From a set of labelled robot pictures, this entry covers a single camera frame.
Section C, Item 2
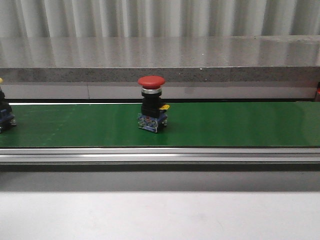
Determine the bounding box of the grey speckled stone shelf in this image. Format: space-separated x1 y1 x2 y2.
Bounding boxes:
0 35 320 83

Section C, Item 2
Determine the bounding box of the white pleated curtain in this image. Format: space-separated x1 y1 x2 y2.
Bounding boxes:
0 0 320 38

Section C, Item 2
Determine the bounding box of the aluminium conveyor front rail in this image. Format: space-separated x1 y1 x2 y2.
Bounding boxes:
0 147 320 165

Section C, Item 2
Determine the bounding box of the orange object at right edge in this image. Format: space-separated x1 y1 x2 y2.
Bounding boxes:
314 83 320 102

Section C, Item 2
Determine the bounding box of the green conveyor belt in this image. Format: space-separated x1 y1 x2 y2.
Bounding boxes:
0 101 320 148

